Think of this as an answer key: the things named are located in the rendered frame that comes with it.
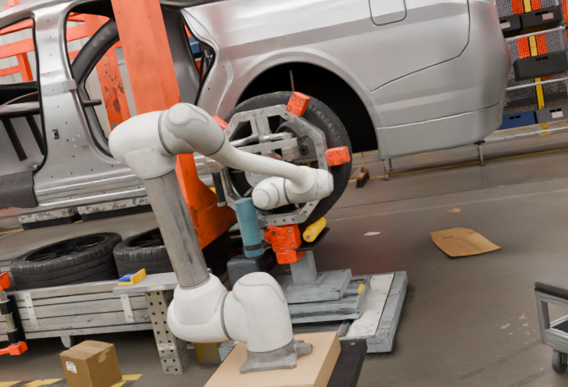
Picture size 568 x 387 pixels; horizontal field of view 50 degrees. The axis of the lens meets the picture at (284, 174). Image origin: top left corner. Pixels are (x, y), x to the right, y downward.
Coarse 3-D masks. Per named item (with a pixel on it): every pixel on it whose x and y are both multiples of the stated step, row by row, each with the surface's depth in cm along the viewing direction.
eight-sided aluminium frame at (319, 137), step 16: (240, 112) 276; (256, 112) 274; (272, 112) 272; (288, 112) 270; (304, 128) 269; (320, 144) 268; (320, 160) 270; (224, 176) 286; (224, 192) 286; (304, 208) 276; (272, 224) 282
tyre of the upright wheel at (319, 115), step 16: (256, 96) 282; (272, 96) 279; (288, 96) 278; (304, 112) 276; (320, 112) 276; (320, 128) 276; (336, 128) 280; (336, 144) 275; (336, 176) 278; (336, 192) 279; (320, 208) 283; (304, 224) 287
